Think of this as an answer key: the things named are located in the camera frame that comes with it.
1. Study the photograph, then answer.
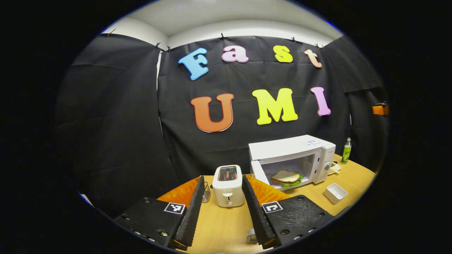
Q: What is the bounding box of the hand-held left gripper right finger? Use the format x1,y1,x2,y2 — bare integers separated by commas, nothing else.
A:
242,175,334,249

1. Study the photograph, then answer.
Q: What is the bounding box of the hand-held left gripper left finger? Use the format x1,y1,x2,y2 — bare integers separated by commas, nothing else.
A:
115,175,206,251

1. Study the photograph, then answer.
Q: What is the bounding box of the white bread lettuce sandwich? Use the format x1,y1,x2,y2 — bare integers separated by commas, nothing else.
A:
271,170,304,187

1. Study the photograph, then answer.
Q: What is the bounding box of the white microwave oven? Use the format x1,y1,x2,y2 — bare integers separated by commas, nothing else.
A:
248,135,336,191

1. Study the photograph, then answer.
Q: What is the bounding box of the white toaster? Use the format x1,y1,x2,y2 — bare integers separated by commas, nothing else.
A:
212,165,245,208

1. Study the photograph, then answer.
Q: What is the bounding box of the green label drink bottle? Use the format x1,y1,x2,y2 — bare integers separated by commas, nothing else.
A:
341,138,352,165

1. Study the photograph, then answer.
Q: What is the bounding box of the white rectangular container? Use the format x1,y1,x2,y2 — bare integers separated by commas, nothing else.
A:
323,183,348,205

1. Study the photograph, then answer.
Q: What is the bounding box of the black backdrop cloth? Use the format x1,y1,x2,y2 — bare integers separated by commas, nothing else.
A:
55,34,389,217

